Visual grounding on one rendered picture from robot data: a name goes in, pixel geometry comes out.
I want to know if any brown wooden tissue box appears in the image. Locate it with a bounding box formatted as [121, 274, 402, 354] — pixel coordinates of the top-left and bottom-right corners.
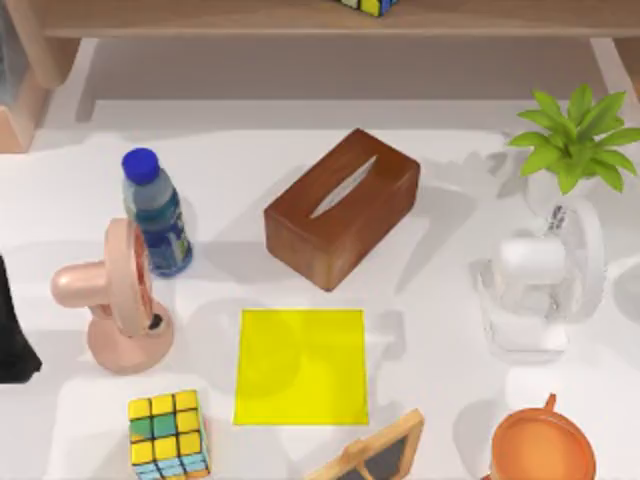
[263, 127, 421, 293]

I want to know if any flat yellow square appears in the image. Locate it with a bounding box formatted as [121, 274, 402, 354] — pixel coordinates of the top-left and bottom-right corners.
[232, 308, 370, 427]

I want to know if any blue capped plastic bottle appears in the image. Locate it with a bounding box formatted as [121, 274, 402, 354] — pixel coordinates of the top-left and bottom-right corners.
[121, 147, 194, 279]

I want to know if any pink desk fan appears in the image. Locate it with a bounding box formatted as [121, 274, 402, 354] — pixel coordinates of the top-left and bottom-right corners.
[49, 217, 176, 375]

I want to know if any wooden framed blackboard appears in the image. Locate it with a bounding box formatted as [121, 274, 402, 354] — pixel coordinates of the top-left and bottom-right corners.
[302, 408, 426, 480]

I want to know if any white desk fan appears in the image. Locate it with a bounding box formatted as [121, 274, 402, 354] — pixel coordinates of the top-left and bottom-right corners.
[477, 196, 607, 362]

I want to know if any puzzle cube with black edges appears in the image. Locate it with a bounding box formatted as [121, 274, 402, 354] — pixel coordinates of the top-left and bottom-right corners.
[335, 0, 404, 18]

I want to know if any yellow topped puzzle cube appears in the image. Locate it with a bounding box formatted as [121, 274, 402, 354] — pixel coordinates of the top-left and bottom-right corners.
[127, 389, 212, 480]

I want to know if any wooden shelf unit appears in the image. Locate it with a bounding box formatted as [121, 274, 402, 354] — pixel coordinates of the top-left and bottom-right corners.
[0, 0, 640, 155]

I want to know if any green plant in white pot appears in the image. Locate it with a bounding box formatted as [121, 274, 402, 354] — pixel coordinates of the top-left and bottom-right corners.
[506, 83, 640, 207]

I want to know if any orange cup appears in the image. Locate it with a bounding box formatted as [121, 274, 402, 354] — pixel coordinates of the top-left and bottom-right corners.
[487, 393, 598, 480]

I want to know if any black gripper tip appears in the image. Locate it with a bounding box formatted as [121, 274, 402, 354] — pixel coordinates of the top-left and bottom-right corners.
[0, 254, 43, 385]

